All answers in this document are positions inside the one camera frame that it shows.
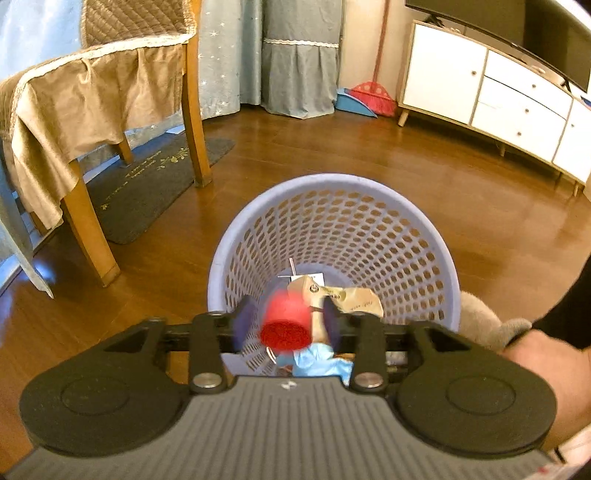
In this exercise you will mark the person's black clothing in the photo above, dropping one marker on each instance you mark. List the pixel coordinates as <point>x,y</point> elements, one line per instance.
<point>572,314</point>

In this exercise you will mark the beige chair cover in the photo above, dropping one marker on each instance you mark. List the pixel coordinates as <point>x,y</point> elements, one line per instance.
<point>92,92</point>

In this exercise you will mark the person's bare leg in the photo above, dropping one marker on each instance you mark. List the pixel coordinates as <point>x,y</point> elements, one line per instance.
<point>568,378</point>

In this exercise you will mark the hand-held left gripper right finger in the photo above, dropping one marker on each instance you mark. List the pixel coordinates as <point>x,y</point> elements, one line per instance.
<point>369,341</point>

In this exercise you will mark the red broom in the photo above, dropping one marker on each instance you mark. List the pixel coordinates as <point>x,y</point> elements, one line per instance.
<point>374,94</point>

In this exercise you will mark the blue dustpan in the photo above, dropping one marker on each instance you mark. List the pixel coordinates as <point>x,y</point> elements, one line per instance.
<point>351,104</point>

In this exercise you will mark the orange foam fruit net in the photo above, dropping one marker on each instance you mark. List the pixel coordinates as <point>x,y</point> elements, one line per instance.
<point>286,323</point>

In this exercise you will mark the lavender plastic mesh basket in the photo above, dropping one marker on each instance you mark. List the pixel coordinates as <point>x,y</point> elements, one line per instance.
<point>332,181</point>

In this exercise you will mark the white drawer cabinet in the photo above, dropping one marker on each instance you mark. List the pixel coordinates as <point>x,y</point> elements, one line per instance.
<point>443,69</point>

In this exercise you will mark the blue milk carton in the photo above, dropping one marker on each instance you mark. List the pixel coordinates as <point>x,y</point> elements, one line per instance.
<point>314,278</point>

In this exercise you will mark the grey curtain with lace trim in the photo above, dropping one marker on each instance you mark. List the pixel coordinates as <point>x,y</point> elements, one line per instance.
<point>300,78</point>

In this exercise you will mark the grey starry curtain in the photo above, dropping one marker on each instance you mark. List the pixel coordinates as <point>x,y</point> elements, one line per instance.
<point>226,55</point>

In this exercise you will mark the black television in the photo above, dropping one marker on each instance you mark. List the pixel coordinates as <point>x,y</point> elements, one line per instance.
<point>554,37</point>

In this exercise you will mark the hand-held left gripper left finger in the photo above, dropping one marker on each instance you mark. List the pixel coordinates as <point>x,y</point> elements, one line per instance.
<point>207,341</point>

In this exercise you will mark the beige paper pouch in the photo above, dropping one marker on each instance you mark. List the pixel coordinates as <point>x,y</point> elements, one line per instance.
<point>364,302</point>

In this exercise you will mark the dark grey door mat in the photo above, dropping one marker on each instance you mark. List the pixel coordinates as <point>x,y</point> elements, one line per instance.
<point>138,198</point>

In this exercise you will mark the grey plush slipper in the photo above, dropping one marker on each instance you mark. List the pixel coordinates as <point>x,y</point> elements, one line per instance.
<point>480,323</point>

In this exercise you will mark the blue face mask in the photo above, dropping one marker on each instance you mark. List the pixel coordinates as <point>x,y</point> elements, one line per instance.
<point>323,360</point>

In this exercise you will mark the wooden chair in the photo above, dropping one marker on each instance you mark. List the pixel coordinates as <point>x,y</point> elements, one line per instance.
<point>196,129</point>

